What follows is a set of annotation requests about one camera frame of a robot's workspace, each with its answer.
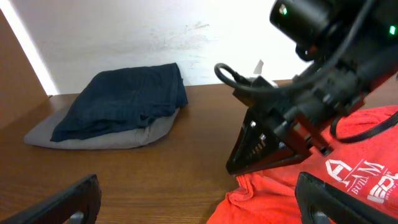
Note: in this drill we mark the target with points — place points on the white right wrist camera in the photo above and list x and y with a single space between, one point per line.
258 71

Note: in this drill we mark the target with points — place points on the red printed t-shirt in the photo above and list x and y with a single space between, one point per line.
355 183

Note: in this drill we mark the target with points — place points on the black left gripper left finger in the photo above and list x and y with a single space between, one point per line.
79 203

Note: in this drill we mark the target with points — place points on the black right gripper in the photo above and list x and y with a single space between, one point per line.
278 130

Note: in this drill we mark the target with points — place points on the folded grey garment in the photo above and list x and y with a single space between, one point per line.
41 134

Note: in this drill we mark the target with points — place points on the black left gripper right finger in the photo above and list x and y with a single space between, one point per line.
320 202

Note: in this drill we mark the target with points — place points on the folded navy blue garment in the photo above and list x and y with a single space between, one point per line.
122 100

